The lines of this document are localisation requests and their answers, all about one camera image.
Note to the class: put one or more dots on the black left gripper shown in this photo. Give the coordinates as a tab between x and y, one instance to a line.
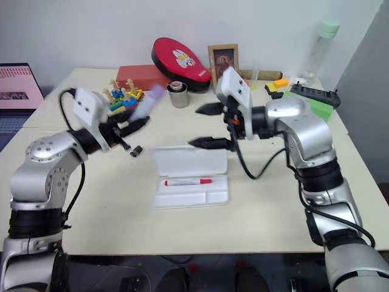
111	134

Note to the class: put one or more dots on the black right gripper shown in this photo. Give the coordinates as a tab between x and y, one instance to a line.
232	115

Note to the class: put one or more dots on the purple and white marker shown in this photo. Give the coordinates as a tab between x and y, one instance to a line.
146	105

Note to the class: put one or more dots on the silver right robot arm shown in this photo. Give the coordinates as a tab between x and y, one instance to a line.
304	130

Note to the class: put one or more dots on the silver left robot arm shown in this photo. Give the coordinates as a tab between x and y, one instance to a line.
39	152

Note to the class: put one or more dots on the white plastic pencil case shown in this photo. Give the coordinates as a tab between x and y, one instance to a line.
190	164

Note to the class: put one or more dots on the red and white marker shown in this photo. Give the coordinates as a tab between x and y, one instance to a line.
188	182

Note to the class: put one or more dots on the colourful wooden peg toy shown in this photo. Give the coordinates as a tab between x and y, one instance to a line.
124	97

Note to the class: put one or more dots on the small black cap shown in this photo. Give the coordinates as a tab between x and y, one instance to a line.
136	151

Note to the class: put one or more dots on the silver metal cup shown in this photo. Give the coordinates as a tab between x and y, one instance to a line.
178	98

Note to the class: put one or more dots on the red rectangular box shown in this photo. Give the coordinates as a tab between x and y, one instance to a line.
136	77

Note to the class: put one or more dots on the red and white tape roll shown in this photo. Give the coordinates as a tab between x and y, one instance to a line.
176	85

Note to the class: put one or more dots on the small pink and green pieces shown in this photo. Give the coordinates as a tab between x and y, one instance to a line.
252	85

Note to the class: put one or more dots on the red and black oval pad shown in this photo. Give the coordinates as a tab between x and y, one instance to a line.
179	61

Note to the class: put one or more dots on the orange and yellow block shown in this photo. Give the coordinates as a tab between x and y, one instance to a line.
279	83

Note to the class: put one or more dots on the black ribbed device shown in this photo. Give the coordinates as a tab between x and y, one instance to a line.
316	95

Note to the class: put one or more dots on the green box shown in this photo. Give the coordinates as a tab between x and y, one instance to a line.
320	109

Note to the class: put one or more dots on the open laptop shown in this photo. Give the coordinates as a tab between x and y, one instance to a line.
15	91

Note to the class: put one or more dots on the clear bottle with green cap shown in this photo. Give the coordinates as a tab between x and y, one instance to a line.
322	51

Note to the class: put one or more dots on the dark rounded shape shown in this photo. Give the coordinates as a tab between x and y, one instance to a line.
174	281

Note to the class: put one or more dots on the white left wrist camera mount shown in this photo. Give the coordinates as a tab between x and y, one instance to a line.
88	106

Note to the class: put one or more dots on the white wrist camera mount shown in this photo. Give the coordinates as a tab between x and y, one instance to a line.
237	88
88	106

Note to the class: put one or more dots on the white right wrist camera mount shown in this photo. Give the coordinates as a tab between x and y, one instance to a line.
237	88

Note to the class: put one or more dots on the wooden picture frame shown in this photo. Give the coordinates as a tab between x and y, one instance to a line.
223	61

